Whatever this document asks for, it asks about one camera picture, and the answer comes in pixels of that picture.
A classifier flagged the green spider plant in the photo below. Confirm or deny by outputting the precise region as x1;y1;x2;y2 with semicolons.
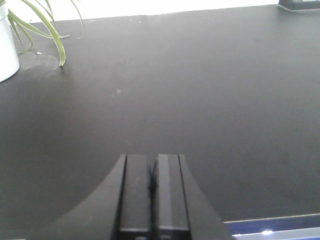
7;0;69;67

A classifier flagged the blue metal rail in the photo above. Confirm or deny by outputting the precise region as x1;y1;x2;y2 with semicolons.
224;213;320;240

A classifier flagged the white plant pot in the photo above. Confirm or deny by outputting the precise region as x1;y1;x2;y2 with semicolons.
0;0;20;82

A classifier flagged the black socket box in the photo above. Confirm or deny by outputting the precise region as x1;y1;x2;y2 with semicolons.
278;0;320;11

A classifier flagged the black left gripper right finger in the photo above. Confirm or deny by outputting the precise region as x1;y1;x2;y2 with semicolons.
152;153;232;240

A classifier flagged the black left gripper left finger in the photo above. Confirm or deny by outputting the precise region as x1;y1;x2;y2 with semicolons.
32;153;152;240

